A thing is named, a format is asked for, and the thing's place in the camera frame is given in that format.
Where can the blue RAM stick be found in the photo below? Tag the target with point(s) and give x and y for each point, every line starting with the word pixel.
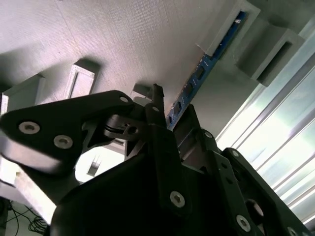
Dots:
pixel 209 60

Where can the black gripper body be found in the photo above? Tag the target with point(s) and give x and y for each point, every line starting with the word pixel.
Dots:
pixel 110 196

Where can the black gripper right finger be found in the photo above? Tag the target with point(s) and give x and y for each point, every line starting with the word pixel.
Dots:
pixel 226 184

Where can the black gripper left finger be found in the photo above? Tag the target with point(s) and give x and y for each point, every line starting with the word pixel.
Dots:
pixel 49 123

